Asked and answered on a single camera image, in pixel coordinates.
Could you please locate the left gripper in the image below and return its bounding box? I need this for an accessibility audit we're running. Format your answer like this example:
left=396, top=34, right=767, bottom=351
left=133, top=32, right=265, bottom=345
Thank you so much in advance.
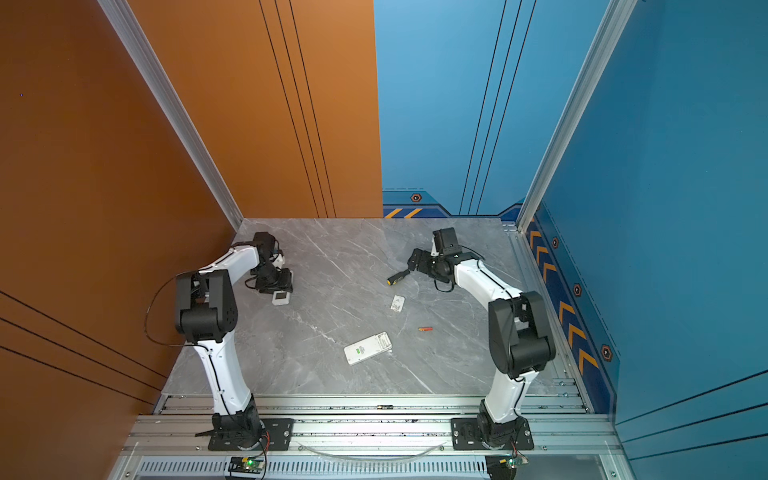
left=255, top=265, right=293, bottom=294

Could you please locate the black yellow screwdriver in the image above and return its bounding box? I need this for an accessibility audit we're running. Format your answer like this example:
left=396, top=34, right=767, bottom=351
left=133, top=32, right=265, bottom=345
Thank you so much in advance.
left=387, top=269, right=411, bottom=286

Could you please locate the white battery cover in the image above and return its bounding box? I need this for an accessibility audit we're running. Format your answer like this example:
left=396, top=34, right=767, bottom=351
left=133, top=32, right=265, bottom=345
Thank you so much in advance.
left=390, top=295, right=405, bottom=312

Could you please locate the white TCL remote control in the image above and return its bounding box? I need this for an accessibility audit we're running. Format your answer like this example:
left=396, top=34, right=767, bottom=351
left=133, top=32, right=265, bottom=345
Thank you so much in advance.
left=344, top=332, right=392, bottom=366

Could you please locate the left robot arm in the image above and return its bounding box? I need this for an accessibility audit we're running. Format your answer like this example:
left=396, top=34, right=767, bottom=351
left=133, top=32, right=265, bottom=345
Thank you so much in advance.
left=175, top=231, right=293, bottom=451

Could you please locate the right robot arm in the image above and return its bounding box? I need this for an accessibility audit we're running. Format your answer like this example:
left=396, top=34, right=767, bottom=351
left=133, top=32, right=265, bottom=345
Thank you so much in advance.
left=407, top=228, right=556, bottom=451

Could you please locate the left green circuit board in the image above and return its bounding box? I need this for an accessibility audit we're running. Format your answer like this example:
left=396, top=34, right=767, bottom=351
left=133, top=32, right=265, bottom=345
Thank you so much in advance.
left=226, top=456, right=267, bottom=480

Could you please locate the green circuit board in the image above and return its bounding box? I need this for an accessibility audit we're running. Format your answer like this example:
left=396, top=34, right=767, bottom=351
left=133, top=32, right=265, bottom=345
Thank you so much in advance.
left=226, top=456, right=267, bottom=480
left=485, top=454, right=529, bottom=480

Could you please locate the right green circuit board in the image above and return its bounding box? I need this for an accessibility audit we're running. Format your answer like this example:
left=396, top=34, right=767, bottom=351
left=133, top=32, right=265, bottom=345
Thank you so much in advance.
left=485, top=454, right=529, bottom=480

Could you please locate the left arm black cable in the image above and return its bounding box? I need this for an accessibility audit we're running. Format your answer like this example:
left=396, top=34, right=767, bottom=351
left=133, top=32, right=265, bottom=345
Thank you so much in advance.
left=143, top=272, right=199, bottom=348

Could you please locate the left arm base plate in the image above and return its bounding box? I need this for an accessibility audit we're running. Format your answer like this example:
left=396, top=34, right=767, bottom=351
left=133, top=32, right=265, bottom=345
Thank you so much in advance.
left=197, top=417, right=294, bottom=453

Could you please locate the aluminium rail frame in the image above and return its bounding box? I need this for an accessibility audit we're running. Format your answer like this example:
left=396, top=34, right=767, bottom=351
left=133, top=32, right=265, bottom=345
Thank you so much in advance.
left=111, top=384, right=632, bottom=479

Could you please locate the clear cable on rail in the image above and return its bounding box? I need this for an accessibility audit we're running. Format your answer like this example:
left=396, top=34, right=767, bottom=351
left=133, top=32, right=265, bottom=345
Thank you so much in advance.
left=298, top=442, right=446, bottom=462

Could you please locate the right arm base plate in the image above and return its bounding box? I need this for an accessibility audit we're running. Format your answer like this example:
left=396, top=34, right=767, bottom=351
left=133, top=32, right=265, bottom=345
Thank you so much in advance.
left=450, top=417, right=535, bottom=451

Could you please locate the left aluminium corner post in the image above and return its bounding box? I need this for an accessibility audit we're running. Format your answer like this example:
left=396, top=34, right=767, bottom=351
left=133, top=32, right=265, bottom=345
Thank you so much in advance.
left=98, top=0, right=244, bottom=231

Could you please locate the aluminium corner post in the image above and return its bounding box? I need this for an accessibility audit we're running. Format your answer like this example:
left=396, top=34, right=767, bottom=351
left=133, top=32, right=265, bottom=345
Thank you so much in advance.
left=98, top=0, right=244, bottom=231
left=515, top=0, right=637, bottom=233

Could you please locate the right aluminium corner post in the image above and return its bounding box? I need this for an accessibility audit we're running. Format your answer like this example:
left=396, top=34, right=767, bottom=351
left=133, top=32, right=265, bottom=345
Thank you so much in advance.
left=515, top=0, right=637, bottom=233

